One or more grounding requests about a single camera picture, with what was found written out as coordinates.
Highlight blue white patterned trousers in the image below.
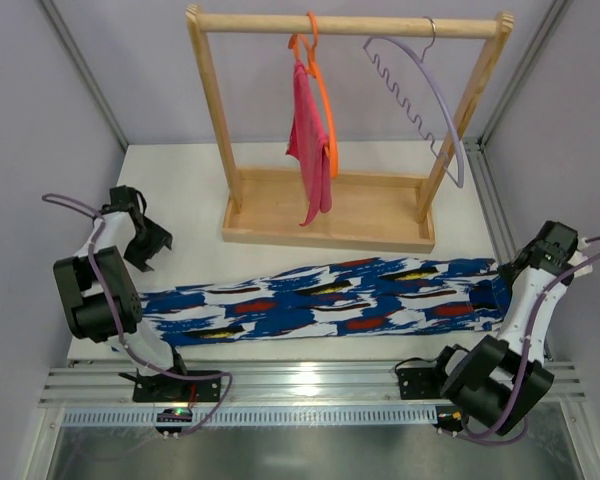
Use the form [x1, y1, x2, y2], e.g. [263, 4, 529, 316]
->
[140, 257, 511, 347]

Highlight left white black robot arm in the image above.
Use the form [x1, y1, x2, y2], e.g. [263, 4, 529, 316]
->
[42, 186, 187, 389]

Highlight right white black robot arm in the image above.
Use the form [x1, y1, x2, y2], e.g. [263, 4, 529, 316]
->
[434, 221, 585, 443]

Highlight pink garment on hanger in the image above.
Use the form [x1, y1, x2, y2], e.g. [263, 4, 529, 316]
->
[286, 60, 332, 227]

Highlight orange plastic hanger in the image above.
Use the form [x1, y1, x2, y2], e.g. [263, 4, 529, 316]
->
[286, 11, 340, 180]

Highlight wooden clothes rack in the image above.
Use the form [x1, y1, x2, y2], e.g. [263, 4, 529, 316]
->
[186, 5, 514, 254]

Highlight left black connector board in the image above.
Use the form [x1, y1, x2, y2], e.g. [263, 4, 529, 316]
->
[155, 407, 193, 436]

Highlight black connector board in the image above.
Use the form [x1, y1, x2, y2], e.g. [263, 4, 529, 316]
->
[434, 410, 468, 437]
[155, 407, 193, 436]

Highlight right black connector board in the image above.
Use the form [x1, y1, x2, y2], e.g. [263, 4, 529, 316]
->
[434, 410, 468, 437]

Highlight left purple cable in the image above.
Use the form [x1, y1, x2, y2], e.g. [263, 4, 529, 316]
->
[41, 193, 235, 439]

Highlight purple cable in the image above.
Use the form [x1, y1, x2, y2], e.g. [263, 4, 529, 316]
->
[41, 193, 235, 439]
[454, 234, 600, 444]

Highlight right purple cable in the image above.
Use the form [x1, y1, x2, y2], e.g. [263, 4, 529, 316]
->
[454, 234, 600, 444]

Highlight right aluminium side rail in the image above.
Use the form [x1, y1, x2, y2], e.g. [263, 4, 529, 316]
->
[462, 139, 554, 361]

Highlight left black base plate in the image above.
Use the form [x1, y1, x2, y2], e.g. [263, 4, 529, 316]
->
[120, 370, 221, 403]

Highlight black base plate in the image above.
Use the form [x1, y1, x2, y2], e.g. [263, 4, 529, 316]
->
[120, 370, 221, 403]
[394, 364, 448, 400]

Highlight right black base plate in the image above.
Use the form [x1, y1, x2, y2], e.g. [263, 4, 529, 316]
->
[394, 364, 448, 400]

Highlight slotted grey cable duct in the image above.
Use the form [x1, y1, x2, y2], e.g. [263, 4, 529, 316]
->
[61, 404, 437, 427]

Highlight aluminium front rail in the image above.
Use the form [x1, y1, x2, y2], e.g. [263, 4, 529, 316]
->
[38, 360, 588, 407]

